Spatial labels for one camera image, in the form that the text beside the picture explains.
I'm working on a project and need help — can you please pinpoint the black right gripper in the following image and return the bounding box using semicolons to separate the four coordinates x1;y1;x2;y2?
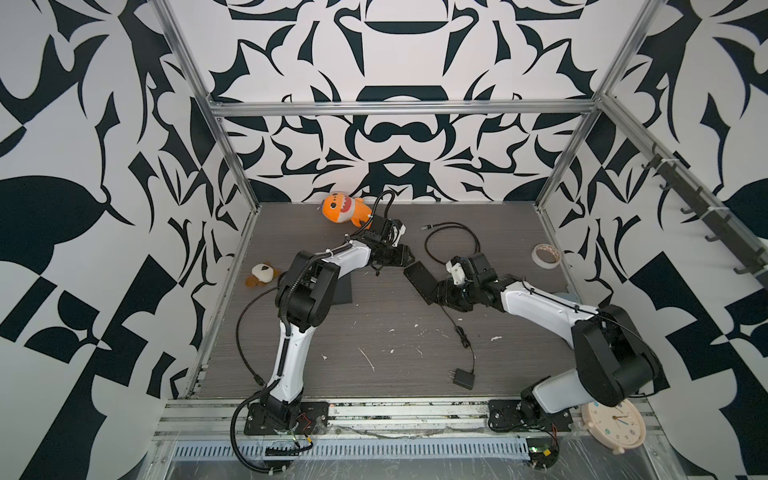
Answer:
425;280;481;312

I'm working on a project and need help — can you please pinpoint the black braided ethernet cable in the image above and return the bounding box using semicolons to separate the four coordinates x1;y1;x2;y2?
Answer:
421;221;483;268

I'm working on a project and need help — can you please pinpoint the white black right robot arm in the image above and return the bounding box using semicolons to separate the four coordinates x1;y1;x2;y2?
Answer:
427;253;662;422

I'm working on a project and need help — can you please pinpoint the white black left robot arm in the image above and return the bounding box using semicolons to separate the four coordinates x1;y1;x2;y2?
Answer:
259;215;414;422

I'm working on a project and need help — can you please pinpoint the orange plush fish toy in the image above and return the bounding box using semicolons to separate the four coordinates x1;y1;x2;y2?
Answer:
321;192;372;227

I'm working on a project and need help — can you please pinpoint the white double-sided tape roll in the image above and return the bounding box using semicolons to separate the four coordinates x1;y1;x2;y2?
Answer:
531;243;562;270

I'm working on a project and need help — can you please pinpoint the small brown plush toy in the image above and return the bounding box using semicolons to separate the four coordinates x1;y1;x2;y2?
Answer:
245;262;281;288

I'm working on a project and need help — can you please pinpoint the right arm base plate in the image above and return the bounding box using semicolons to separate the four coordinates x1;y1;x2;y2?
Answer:
487;397;573;433

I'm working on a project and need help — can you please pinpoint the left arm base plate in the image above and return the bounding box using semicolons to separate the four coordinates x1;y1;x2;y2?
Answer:
244;402;330;436

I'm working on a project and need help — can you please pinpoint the cream round wall clock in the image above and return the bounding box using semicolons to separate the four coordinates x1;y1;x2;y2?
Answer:
580;400;647;455

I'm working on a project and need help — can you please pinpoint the aluminium frame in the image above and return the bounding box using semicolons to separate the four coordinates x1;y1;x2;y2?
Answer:
156;1;767;434

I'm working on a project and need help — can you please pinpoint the grey wall hook rail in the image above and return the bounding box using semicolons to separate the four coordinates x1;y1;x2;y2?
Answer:
640;143;767;289

